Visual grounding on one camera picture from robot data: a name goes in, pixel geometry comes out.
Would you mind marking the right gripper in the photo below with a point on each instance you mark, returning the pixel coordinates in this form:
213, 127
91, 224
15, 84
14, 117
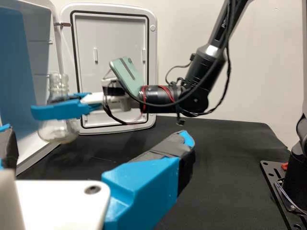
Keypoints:
115, 101

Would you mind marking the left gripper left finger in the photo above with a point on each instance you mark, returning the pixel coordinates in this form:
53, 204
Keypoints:
8, 148

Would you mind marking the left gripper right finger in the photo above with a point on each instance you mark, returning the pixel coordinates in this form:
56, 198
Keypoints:
144, 187

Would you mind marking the clear flask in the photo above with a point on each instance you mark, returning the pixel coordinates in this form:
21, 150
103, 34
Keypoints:
57, 82

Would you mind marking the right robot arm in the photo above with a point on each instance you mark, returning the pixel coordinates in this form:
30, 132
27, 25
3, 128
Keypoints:
204, 69

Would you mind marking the white incubator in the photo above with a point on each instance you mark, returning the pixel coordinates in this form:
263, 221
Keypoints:
38, 60

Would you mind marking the incubator door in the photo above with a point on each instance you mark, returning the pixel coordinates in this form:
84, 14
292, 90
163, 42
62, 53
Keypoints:
108, 36

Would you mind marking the right wrist camera phone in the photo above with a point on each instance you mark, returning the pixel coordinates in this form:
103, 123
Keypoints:
127, 74

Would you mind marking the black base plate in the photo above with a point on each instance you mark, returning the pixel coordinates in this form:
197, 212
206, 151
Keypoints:
271, 172

